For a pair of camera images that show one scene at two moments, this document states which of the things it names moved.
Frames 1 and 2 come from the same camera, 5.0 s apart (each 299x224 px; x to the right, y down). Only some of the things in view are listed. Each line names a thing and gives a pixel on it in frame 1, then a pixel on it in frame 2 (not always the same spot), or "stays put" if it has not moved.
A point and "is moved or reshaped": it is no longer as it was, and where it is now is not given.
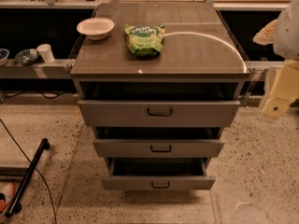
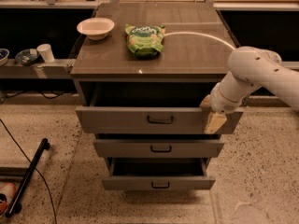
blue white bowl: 4,56 stays put
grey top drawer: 160,103 is moved or reshaped
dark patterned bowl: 27,57 stays put
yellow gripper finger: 284,91 to 215,121
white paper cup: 47,52 stays put
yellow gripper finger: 265,35 to 206,102
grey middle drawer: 159,148 stays put
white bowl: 95,28 stays put
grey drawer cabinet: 160,82 stays put
